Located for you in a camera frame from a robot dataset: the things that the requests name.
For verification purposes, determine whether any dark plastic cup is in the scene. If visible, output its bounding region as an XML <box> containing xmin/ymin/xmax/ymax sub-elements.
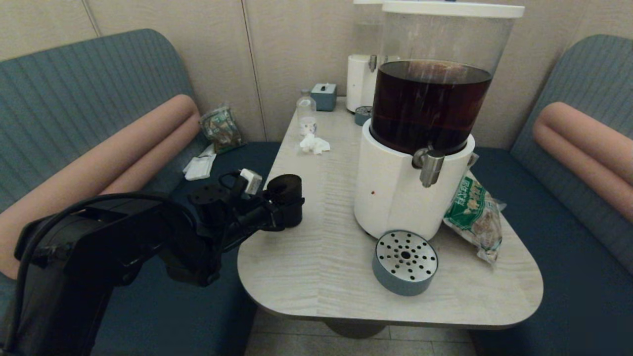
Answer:
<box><xmin>267</xmin><ymin>174</ymin><xmax>303</xmax><ymax>228</ymax></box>

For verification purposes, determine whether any metal dispenser tap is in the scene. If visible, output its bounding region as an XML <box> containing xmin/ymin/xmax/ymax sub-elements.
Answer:
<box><xmin>412</xmin><ymin>147</ymin><xmax>444</xmax><ymax>188</ymax></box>

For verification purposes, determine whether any crumpled white tissue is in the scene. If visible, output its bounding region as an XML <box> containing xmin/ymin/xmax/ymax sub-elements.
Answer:
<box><xmin>299</xmin><ymin>133</ymin><xmax>331</xmax><ymax>155</ymax></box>

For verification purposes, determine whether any white napkin packet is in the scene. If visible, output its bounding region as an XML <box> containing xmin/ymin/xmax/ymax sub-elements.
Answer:
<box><xmin>182</xmin><ymin>143</ymin><xmax>217</xmax><ymax>181</ymax></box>

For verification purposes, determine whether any dark printed snack bag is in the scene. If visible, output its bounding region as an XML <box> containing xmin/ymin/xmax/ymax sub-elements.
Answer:
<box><xmin>199</xmin><ymin>105</ymin><xmax>246</xmax><ymax>154</ymax></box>

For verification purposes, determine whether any clear plastic bottle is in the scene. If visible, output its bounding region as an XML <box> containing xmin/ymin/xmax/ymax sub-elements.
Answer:
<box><xmin>296</xmin><ymin>89</ymin><xmax>317</xmax><ymax>136</ymax></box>

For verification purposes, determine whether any grey-blue tissue box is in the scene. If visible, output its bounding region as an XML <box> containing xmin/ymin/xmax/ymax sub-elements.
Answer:
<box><xmin>311</xmin><ymin>83</ymin><xmax>338</xmax><ymax>112</ymax></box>

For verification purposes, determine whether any large tea dispenser white base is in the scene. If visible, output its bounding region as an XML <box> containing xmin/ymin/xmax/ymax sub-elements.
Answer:
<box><xmin>354</xmin><ymin>0</ymin><xmax>526</xmax><ymax>241</ymax></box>

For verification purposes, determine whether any grey-blue perforated drip tray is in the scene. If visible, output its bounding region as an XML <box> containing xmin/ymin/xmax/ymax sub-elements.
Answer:
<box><xmin>372</xmin><ymin>230</ymin><xmax>439</xmax><ymax>297</ymax></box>

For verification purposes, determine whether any small white drink dispenser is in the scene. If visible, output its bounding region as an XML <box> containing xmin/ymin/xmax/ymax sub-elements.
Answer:
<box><xmin>346</xmin><ymin>0</ymin><xmax>386</xmax><ymax>113</ymax></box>

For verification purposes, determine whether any pink bolster cushion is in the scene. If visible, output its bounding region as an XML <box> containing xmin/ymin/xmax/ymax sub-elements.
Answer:
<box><xmin>532</xmin><ymin>102</ymin><xmax>633</xmax><ymax>223</ymax></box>
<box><xmin>0</xmin><ymin>94</ymin><xmax>201</xmax><ymax>280</ymax></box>

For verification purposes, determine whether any green printed grain tea bag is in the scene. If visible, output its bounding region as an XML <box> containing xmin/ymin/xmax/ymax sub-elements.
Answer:
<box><xmin>443</xmin><ymin>153</ymin><xmax>506</xmax><ymax>265</ymax></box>

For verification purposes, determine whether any teal upholstered bench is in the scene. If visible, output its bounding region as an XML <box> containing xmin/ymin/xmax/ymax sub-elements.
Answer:
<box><xmin>467</xmin><ymin>34</ymin><xmax>633</xmax><ymax>356</ymax></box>
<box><xmin>0</xmin><ymin>28</ymin><xmax>282</xmax><ymax>356</ymax></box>

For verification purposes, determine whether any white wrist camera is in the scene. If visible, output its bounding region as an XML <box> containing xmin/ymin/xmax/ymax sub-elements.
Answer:
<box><xmin>240</xmin><ymin>169</ymin><xmax>263</xmax><ymax>195</ymax></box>

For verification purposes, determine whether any black camera cable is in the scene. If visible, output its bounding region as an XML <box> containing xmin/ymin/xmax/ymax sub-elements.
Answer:
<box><xmin>219</xmin><ymin>171</ymin><xmax>243</xmax><ymax>193</ymax></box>

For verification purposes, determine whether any gold table pedestal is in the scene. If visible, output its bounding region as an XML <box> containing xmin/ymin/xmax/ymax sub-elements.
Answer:
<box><xmin>324</xmin><ymin>321</ymin><xmax>387</xmax><ymax>340</ymax></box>

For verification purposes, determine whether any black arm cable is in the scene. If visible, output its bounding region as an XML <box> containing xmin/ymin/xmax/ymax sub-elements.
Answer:
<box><xmin>0</xmin><ymin>193</ymin><xmax>171</xmax><ymax>354</ymax></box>

